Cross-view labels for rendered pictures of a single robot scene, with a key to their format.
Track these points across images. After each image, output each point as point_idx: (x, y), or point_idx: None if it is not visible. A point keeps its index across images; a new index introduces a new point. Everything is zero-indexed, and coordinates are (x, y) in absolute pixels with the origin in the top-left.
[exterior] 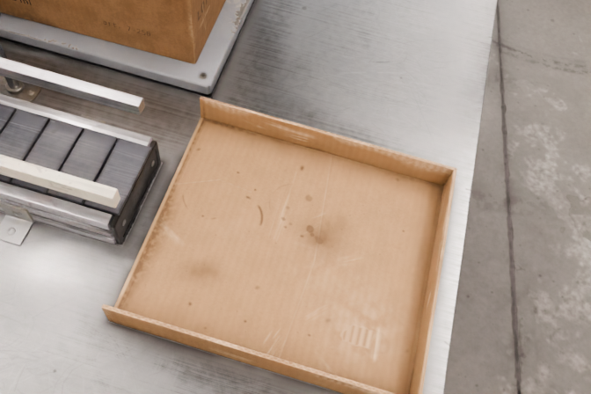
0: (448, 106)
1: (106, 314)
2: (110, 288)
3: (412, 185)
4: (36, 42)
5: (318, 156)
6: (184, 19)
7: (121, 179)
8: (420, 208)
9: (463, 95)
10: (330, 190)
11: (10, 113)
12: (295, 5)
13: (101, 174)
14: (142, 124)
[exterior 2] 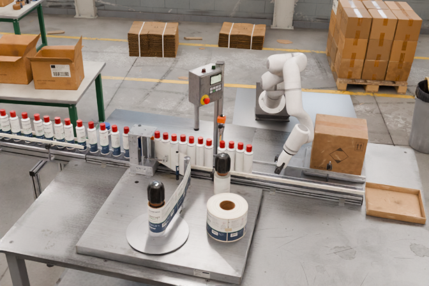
0: (413, 182)
1: (367, 211)
2: (363, 210)
3: (412, 195)
4: (325, 176)
5: (391, 191)
6: (361, 167)
7: None
8: (415, 198)
9: (416, 180)
10: (396, 196)
11: (334, 184)
12: (373, 167)
13: None
14: None
